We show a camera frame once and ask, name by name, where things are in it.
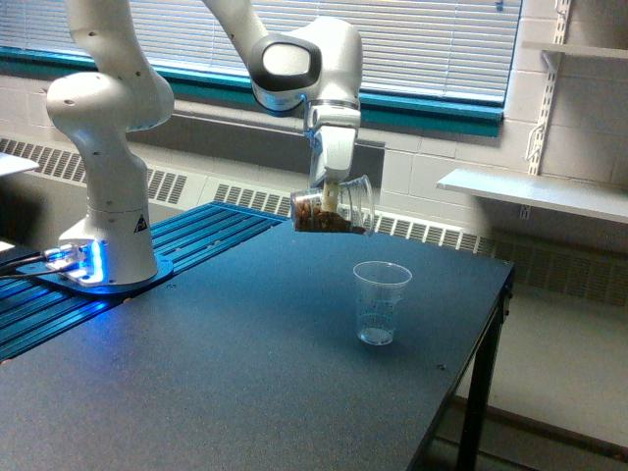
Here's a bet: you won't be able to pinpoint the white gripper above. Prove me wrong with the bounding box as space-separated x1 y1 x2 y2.
303 100 361 212

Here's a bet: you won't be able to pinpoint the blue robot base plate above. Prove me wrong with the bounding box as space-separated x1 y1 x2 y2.
35 256 174 298

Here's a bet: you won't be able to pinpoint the baseboard radiator heater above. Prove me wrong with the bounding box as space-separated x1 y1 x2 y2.
1 137 627 306

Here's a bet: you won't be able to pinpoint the white shelf bracket rail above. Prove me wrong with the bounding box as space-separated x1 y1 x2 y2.
525 0 572 176

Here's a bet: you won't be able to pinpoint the blue slotted aluminium rail plate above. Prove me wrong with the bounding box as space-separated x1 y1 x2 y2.
1 202 285 360

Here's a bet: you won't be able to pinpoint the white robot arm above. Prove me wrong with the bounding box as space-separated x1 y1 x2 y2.
46 1 363 287

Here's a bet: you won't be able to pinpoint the clear empty plastic cup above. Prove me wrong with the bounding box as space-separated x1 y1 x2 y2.
353 260 413 346

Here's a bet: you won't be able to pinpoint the white wall shelf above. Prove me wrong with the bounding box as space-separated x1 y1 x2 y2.
522 41 628 60
437 169 627 224

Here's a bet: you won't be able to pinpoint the black cable at base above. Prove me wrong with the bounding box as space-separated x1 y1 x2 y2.
0 249 60 280

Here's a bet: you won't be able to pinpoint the teal window sill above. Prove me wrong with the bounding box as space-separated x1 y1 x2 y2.
1 46 503 137

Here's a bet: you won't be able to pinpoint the white object at left edge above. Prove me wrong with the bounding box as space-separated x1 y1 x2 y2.
0 152 39 177

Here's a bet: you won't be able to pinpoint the black table leg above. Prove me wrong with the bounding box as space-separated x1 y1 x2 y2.
455 291 506 470

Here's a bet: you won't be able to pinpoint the white window blinds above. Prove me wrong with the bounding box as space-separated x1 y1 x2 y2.
1 1 521 105

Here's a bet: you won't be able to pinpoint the lower white wall shelf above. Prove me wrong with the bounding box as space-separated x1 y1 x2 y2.
437 169 627 224

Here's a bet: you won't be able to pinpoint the upper white wall shelf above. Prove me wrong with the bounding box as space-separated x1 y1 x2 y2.
522 41 628 60

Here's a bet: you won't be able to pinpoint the clear cup with brown nuts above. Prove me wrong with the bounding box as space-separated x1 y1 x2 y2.
290 175 375 236

